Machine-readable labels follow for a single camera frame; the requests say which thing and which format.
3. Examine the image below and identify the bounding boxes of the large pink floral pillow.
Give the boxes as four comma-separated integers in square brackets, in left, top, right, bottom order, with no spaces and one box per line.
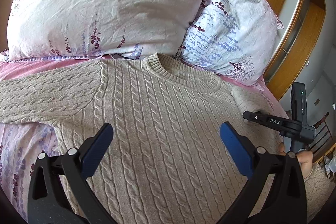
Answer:
[7,0,202,60]

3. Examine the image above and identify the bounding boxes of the person's right hand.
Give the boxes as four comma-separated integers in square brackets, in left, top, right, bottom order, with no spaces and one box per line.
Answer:
[278,142,314,183]

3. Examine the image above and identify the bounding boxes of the wooden curved headboard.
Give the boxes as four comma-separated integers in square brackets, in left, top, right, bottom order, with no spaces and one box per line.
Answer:
[264,0,326,100]

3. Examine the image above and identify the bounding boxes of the beige cable knit sweater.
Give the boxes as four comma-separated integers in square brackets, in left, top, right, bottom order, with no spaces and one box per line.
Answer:
[0,52,289,224]

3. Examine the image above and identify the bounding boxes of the white lavender print pillow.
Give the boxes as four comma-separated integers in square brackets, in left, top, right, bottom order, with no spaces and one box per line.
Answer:
[176,0,283,86]

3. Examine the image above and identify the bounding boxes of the wooden chair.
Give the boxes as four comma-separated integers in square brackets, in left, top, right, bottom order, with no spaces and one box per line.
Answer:
[308,112,333,155]

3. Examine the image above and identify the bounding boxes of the pink floral bed sheet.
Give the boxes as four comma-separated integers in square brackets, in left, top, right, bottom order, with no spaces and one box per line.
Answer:
[0,54,289,222]

